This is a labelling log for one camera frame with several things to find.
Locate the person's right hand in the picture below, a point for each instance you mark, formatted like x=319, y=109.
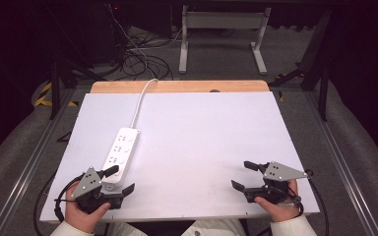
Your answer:
x=280, y=209

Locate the person's left hand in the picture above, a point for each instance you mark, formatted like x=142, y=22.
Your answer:
x=78, y=218

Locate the white metal desk frame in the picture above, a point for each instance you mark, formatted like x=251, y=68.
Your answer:
x=221, y=20

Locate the aluminium floor rail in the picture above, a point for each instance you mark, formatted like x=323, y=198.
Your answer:
x=29, y=167
x=344, y=157

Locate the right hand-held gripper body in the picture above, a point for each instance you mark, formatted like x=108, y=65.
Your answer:
x=275, y=183

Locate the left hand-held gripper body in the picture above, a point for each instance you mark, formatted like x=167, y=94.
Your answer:
x=86, y=183

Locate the white power strip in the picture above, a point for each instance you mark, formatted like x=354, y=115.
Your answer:
x=119, y=154

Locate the yellow black hazard tape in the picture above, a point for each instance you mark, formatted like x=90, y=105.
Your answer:
x=46, y=98

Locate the black metal stand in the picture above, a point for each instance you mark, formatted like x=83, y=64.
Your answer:
x=59, y=82
x=318, y=65

